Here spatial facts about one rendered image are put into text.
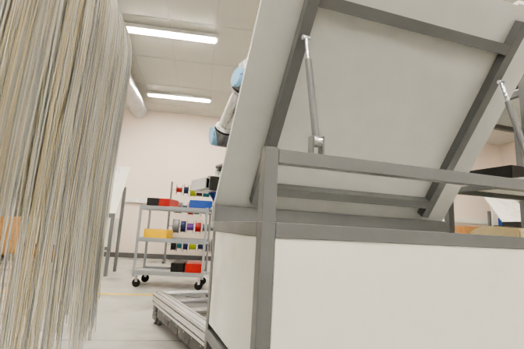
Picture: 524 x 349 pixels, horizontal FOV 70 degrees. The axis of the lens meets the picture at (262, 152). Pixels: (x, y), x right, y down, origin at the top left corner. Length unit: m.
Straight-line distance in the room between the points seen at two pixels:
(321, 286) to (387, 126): 0.81
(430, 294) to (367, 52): 0.84
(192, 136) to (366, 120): 7.54
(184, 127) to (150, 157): 1.03
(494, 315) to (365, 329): 0.47
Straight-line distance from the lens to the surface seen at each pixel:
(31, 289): 0.89
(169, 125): 9.01
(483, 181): 1.44
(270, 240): 0.99
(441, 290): 1.31
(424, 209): 1.97
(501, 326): 1.49
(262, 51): 1.34
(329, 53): 1.42
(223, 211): 1.56
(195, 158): 8.83
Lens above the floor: 0.78
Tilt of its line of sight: 11 degrees up
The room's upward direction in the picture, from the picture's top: 3 degrees clockwise
